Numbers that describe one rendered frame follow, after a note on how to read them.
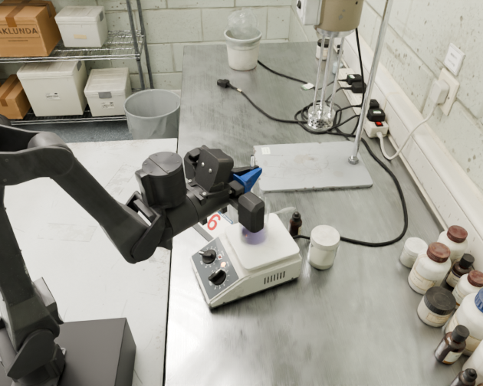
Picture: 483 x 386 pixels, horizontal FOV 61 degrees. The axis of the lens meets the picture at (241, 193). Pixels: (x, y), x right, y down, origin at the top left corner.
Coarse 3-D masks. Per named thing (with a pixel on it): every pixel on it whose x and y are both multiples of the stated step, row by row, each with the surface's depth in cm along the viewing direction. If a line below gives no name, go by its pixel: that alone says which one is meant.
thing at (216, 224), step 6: (210, 216) 97; (216, 216) 96; (210, 222) 96; (216, 222) 95; (222, 222) 94; (228, 222) 94; (210, 228) 96; (216, 228) 95; (222, 228) 94; (216, 234) 94
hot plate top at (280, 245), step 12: (276, 216) 88; (228, 228) 85; (276, 228) 85; (240, 240) 83; (276, 240) 83; (288, 240) 83; (240, 252) 80; (252, 252) 80; (264, 252) 80; (276, 252) 80; (288, 252) 80; (252, 264) 78; (264, 264) 78
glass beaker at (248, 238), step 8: (264, 200) 80; (264, 208) 81; (264, 216) 82; (240, 224) 79; (264, 224) 78; (240, 232) 81; (248, 232) 79; (264, 232) 80; (248, 240) 80; (256, 240) 80; (264, 240) 82
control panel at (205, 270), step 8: (216, 240) 86; (208, 248) 86; (216, 248) 85; (224, 248) 84; (192, 256) 87; (200, 256) 86; (216, 256) 84; (224, 256) 83; (200, 264) 85; (208, 264) 84; (216, 264) 83; (200, 272) 84; (208, 272) 83; (232, 272) 80; (208, 280) 82; (232, 280) 79; (208, 288) 81; (216, 288) 80; (224, 288) 79; (208, 296) 80
